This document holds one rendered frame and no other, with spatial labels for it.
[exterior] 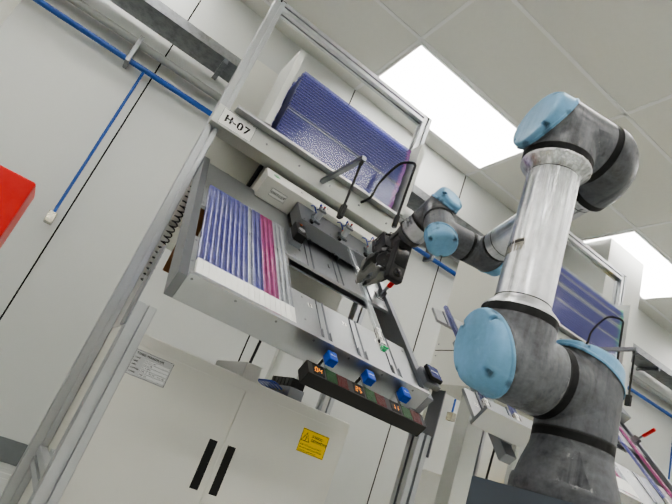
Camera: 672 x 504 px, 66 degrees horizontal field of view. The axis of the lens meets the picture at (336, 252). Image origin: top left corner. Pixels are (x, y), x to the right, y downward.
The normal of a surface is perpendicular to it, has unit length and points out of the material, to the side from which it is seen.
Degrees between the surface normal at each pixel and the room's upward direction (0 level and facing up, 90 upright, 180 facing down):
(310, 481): 90
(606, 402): 91
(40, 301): 90
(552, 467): 72
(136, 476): 90
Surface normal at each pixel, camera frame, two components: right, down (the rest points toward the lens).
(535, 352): 0.34, -0.22
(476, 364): -0.91, -0.32
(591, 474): 0.22, -0.59
